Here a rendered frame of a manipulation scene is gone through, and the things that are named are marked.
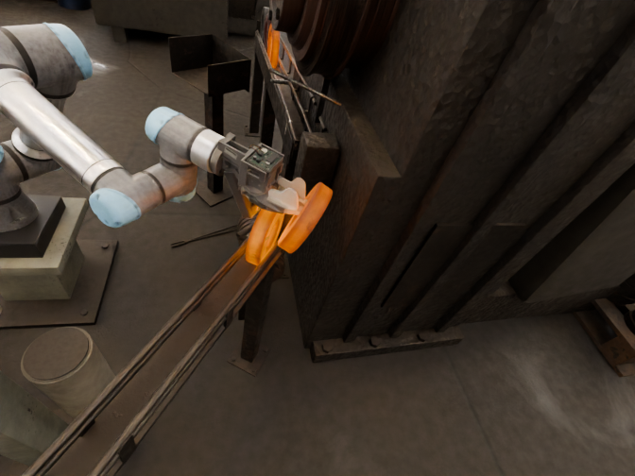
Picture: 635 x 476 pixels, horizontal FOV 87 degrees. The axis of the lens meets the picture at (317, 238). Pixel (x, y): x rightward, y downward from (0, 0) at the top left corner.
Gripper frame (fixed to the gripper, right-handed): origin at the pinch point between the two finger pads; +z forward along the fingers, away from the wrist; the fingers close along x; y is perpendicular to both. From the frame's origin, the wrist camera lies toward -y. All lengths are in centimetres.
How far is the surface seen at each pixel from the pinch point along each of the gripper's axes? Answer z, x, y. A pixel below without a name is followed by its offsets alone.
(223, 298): -6.9, -16.5, -17.6
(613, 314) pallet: 142, 97, -60
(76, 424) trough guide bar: -9.7, -45.5, -8.2
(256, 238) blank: -6.6, -6.2, -7.5
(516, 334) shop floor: 104, 69, -76
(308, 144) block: -11.0, 25.7, -4.0
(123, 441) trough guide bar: -3.3, -44.4, -8.0
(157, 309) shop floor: -42, -3, -86
